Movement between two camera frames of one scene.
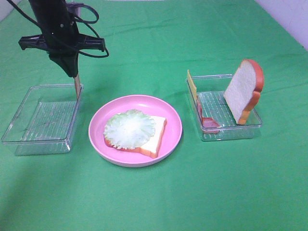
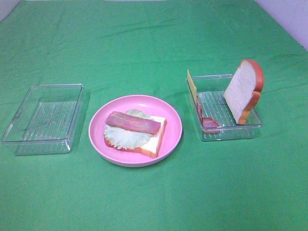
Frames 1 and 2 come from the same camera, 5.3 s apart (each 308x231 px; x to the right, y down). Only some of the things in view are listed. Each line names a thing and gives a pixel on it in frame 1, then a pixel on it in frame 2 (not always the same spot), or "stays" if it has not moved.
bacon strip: [210, 125] stays
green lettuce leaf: [129, 129] stays
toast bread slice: [243, 91] stays
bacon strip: [77, 85] -> [129, 121]
